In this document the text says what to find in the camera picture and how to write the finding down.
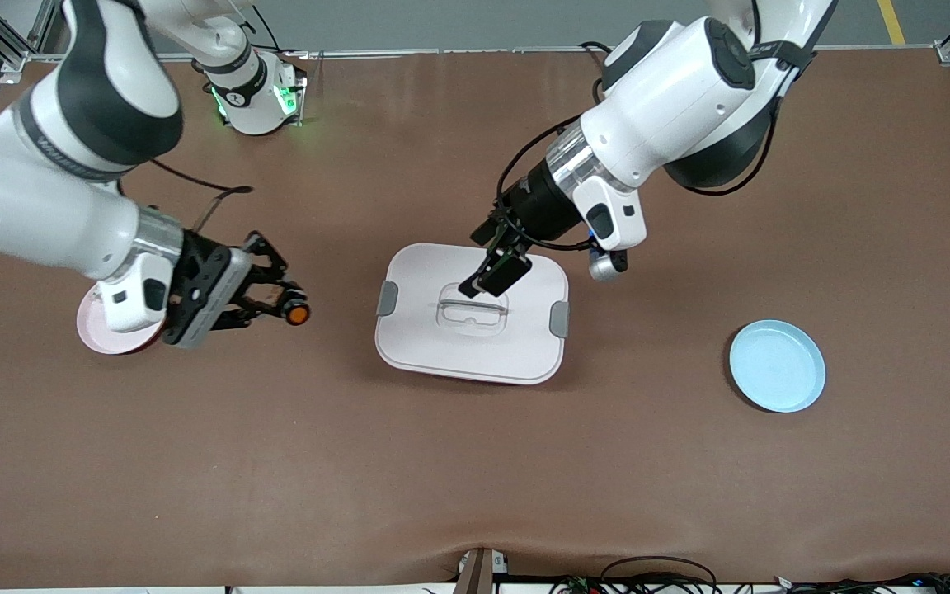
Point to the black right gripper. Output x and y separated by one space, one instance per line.
204 266

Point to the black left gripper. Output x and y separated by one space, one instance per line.
539 205

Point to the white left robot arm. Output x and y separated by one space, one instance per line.
673 91

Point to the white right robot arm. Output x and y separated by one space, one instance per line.
46 190

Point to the grey box lid latch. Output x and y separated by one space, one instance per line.
559 319
387 298

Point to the pink box with white lid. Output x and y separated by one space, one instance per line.
475 355

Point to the pale pink round plate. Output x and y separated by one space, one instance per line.
112 340

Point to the light blue round plate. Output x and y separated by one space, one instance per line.
776 367

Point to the metal bracket at table edge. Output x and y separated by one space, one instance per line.
479 573

